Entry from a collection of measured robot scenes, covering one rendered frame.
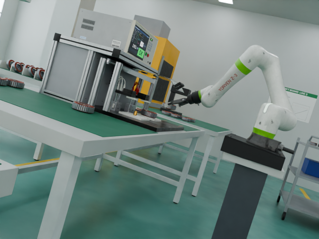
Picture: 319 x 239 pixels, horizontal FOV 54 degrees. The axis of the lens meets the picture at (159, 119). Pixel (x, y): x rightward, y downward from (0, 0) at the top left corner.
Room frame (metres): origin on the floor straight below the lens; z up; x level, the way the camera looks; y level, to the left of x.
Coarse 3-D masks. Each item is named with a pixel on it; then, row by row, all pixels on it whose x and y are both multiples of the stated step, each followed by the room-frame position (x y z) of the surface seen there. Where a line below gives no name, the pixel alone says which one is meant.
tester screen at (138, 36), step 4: (136, 28) 1.89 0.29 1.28; (136, 32) 1.90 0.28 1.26; (140, 32) 1.95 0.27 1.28; (132, 36) 1.87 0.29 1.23; (136, 36) 1.91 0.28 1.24; (140, 36) 1.96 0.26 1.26; (144, 36) 2.02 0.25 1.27; (132, 40) 1.88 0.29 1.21; (136, 40) 1.93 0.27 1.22; (140, 40) 1.98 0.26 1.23; (144, 40) 2.04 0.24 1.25; (132, 44) 1.89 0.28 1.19; (136, 44) 1.94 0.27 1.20; (132, 48) 1.91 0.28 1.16; (136, 48) 1.96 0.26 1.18; (132, 52) 1.92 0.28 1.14; (144, 52) 2.09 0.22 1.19
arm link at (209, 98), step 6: (234, 66) 2.00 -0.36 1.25; (228, 72) 2.03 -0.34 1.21; (234, 72) 2.00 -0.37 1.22; (240, 72) 1.98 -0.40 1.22; (222, 78) 2.07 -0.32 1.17; (228, 78) 2.03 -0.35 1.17; (234, 78) 2.01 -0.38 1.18; (240, 78) 2.01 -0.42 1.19; (216, 84) 2.09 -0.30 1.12; (222, 84) 2.06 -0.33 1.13; (228, 84) 2.04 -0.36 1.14; (234, 84) 2.06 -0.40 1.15; (210, 90) 2.12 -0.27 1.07; (216, 90) 2.08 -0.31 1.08; (222, 90) 2.07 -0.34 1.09; (204, 96) 2.14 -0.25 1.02; (210, 96) 2.11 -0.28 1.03; (216, 96) 2.10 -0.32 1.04; (204, 102) 2.13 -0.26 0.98; (210, 102) 2.12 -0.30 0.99
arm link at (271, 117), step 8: (264, 104) 1.76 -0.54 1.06; (272, 104) 1.74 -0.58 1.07; (264, 112) 1.74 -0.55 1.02; (272, 112) 1.72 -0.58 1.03; (280, 112) 1.72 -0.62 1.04; (288, 112) 1.80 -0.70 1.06; (256, 120) 1.78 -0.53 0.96; (264, 120) 1.73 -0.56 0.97; (272, 120) 1.72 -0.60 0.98; (280, 120) 1.74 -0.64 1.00; (288, 120) 1.79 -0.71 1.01; (256, 128) 1.76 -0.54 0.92; (264, 128) 1.73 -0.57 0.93; (272, 128) 1.72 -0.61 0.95; (280, 128) 1.81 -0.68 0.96; (264, 136) 1.73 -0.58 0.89; (272, 136) 1.74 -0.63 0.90
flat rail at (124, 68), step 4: (124, 68) 1.80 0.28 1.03; (128, 68) 1.85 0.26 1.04; (128, 72) 1.86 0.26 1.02; (132, 72) 1.92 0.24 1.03; (136, 72) 1.97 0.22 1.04; (136, 76) 1.99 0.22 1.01; (140, 76) 2.05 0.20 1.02; (144, 76) 2.12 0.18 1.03; (148, 80) 2.20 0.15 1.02; (152, 80) 2.28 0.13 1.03
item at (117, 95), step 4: (124, 88) 1.89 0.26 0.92; (116, 92) 1.91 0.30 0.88; (120, 92) 1.89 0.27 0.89; (124, 92) 1.88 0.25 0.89; (128, 92) 1.88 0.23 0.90; (132, 92) 1.88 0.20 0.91; (116, 96) 1.91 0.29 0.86; (128, 96) 1.88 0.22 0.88; (132, 96) 1.89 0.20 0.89; (116, 100) 1.93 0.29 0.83; (136, 100) 1.91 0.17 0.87
